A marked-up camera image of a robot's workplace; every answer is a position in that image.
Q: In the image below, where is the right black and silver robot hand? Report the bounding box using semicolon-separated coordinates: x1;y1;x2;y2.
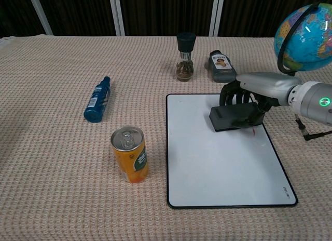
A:
219;72;303;129

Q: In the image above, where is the dark grey whiteboard eraser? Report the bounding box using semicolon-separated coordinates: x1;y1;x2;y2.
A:
209;102;264;132

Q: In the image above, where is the white whiteboard with black rim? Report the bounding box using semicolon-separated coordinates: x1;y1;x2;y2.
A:
165;93;299;209

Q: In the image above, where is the dark sauce bottle with label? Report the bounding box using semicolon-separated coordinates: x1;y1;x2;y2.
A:
208;50;238;83

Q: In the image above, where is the blue globe on black stand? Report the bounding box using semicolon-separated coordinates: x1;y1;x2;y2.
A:
274;2;332;77

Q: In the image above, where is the glass pepper grinder black cap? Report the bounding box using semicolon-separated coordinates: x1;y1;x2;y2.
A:
176;32;197;82

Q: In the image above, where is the orange drink can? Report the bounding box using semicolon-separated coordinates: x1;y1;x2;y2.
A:
110;125;150;184

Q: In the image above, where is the blue spray bottle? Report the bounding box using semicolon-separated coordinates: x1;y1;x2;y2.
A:
83;76;112;123

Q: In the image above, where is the beige waffle tablecloth with fringe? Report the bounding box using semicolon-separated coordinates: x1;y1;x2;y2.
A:
0;35;332;241

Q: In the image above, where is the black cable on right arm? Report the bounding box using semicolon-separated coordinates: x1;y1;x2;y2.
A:
295;113;332;141

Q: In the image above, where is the white aluminium partition post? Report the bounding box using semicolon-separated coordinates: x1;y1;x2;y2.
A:
108;0;126;36
27;0;54;35
209;0;226;37

